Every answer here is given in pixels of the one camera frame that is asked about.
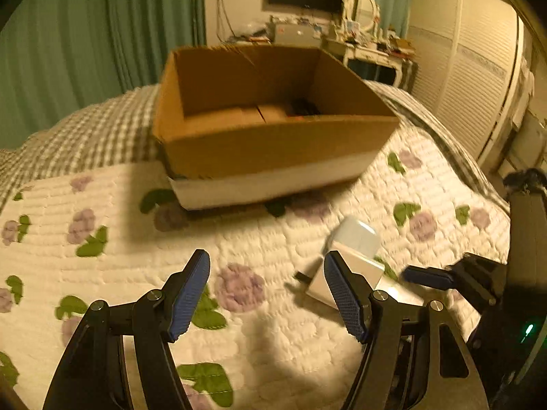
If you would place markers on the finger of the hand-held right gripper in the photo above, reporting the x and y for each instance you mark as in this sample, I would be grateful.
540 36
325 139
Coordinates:
427 276

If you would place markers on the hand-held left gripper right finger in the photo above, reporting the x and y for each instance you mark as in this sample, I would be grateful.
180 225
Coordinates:
344 297

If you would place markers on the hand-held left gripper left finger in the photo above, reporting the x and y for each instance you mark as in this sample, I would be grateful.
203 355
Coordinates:
188 294

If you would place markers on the white box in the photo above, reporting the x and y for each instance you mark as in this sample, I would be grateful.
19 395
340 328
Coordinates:
374 270

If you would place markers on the white plastic bottle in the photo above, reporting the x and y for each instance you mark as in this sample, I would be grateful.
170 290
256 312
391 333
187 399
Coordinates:
354 235

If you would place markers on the brown cardboard box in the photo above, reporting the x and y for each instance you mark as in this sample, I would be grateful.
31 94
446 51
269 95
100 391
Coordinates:
256 153

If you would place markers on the black cylinder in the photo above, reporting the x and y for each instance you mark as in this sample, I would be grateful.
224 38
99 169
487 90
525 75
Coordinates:
303 107

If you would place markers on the white floral quilt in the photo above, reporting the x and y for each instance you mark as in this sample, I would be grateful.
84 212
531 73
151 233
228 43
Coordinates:
256 329

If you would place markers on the dark floral clothing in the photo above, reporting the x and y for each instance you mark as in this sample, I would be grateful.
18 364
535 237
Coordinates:
527 179

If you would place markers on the grey checked bed sheet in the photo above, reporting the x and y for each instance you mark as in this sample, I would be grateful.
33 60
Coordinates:
85 128

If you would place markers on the white louvred wardrobe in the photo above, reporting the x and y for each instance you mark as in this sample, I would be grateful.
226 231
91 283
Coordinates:
461 72

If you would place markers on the white dressing table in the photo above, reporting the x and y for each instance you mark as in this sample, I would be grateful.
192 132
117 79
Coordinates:
367 53

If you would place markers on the silver fridge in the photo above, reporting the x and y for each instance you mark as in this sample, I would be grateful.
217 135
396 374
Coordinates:
295 34

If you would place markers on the white oval mirror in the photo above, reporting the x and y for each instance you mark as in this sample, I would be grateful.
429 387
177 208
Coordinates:
363 8

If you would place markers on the teal curtain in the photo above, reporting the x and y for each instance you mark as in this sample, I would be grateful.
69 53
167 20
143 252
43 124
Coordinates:
393 0

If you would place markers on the green curtain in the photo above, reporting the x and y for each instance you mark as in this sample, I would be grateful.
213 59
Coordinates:
85 30

